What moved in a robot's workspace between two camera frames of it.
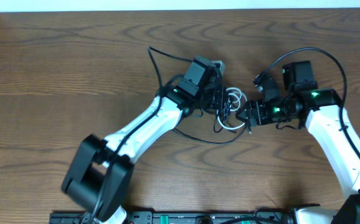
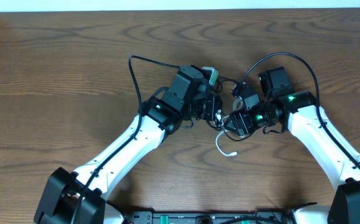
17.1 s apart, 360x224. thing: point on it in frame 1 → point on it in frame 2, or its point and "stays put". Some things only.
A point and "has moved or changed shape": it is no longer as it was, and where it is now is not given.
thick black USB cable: [206, 142] → [240, 140]
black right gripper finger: [244, 112] → [228, 122]
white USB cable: [234, 109] has moved or changed shape
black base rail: [182, 218] stays put
